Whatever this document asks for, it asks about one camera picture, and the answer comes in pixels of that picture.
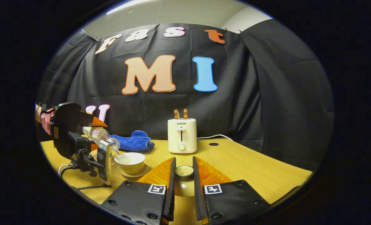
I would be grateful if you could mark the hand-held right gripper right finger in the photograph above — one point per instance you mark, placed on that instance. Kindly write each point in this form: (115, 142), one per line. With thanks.
(198, 197)

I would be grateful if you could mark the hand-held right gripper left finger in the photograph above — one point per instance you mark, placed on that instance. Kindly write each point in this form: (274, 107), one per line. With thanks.
(172, 193)

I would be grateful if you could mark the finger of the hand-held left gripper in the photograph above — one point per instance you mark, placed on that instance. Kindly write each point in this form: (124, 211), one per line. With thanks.
(93, 121)
(104, 162)

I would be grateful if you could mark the pale yellow teacup lid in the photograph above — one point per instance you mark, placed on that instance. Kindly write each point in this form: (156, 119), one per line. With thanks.
(184, 187)

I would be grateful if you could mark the clear plastic water bottle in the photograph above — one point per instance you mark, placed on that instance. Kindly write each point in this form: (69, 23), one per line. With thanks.
(99, 135)

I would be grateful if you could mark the pale yellow ceramic teacup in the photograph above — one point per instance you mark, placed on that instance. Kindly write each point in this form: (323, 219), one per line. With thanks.
(130, 162)

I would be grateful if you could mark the pale yellow teacup saucer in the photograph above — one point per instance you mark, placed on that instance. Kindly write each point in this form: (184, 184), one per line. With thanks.
(143, 172)

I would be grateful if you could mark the blue towel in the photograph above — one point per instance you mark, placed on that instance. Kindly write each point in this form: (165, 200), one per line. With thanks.
(135, 142)

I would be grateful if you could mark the white toaster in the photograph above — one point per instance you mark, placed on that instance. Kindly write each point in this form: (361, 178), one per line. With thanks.
(182, 134)

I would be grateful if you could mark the bread slice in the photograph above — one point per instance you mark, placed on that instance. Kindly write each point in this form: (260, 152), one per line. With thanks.
(176, 114)
(185, 113)

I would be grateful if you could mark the black backdrop cloth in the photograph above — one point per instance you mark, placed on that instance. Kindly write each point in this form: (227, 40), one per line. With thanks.
(235, 109)

